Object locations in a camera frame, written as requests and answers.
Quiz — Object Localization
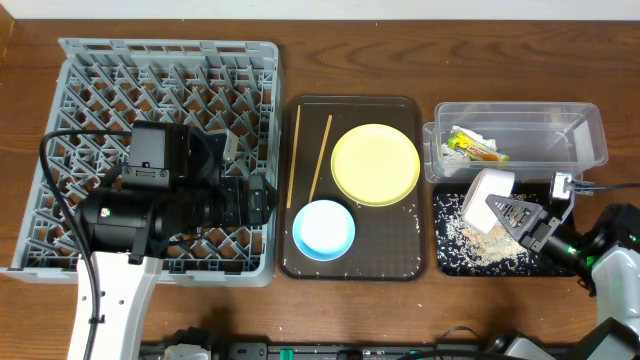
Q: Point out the yellow plate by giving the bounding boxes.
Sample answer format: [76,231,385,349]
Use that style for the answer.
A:
[330,123,421,207]

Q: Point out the light blue bowl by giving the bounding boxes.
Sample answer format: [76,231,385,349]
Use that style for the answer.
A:
[292,200,356,262]

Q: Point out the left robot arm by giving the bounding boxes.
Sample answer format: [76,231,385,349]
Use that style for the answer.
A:
[68,121,278,359]

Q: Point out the clear plastic bin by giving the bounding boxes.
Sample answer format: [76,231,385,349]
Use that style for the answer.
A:
[423,102,609,183]

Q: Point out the grey dishwasher rack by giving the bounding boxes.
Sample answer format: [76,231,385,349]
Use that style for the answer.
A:
[2,38,284,284]

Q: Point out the spilled rice scraps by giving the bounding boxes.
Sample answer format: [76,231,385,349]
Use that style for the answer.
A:
[437,192,544,269]

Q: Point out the black tray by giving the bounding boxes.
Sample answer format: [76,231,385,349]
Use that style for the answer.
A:
[432,181,577,278]

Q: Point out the white tissue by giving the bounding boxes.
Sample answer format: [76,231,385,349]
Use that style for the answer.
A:
[441,126,473,168]

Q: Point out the green snack wrapper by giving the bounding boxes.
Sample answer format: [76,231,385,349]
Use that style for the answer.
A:
[447,128,510,162]

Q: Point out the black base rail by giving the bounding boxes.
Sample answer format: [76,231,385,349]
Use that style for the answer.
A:
[139,324,576,360]

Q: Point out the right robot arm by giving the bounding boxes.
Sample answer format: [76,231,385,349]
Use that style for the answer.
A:
[486,195,639,359]

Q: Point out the white bowl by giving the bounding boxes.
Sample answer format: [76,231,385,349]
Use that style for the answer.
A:
[461,168,515,234]

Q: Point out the wooden chopstick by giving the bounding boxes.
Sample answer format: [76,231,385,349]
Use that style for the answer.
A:
[308,114,333,203]
[286,104,301,209]

